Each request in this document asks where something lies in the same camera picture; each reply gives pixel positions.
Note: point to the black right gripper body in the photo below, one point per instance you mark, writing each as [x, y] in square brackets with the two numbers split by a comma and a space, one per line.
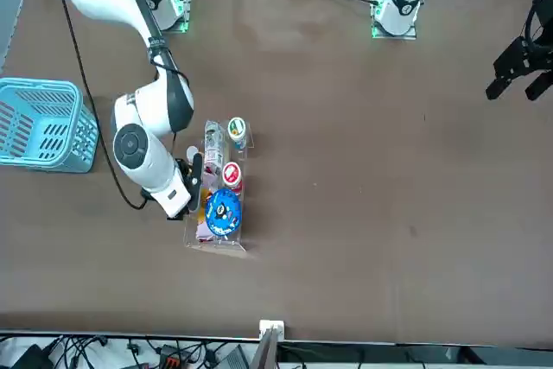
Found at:
[196, 179]

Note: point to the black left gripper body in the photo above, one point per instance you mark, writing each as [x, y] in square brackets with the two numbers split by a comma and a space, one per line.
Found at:
[546, 10]

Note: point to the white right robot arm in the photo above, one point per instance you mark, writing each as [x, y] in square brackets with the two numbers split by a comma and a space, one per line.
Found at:
[142, 161]

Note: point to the clear acrylic stepped shelf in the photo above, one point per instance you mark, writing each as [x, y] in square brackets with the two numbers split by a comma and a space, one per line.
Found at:
[216, 246]

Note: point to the light blue plastic basket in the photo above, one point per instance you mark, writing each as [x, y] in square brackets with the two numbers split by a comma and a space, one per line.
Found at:
[43, 157]

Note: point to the red lid snack cup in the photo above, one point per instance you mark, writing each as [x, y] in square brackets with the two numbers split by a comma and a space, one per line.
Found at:
[232, 174]

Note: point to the white snack packet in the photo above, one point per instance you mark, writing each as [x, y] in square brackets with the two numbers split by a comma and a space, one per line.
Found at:
[214, 144]

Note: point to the blue snack cup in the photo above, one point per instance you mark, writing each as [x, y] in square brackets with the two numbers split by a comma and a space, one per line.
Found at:
[222, 213]

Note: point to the green lid snack cup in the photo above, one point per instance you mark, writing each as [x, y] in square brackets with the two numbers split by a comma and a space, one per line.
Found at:
[237, 129]

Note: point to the black orange adapter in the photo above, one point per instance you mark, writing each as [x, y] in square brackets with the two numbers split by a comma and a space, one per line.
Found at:
[169, 358]

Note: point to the grey power adapter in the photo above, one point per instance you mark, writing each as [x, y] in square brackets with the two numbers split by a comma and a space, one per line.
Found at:
[235, 358]

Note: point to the black power adapter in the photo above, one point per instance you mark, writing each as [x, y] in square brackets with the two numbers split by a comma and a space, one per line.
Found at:
[30, 358]

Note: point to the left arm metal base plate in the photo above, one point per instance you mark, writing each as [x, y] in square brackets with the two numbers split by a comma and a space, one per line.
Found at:
[375, 32]

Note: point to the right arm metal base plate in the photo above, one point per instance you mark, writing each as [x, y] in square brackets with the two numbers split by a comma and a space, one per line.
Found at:
[186, 19]

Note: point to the aluminium extrusion post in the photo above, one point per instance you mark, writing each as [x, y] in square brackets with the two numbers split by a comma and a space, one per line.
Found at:
[270, 330]

